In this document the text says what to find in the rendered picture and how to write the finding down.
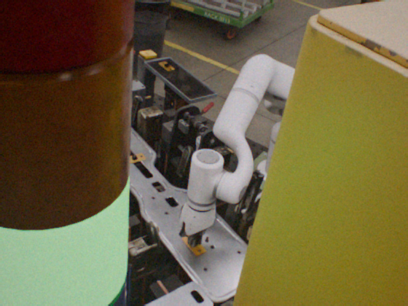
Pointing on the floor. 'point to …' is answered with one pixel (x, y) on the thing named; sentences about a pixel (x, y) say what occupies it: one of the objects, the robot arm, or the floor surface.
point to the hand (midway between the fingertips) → (194, 238)
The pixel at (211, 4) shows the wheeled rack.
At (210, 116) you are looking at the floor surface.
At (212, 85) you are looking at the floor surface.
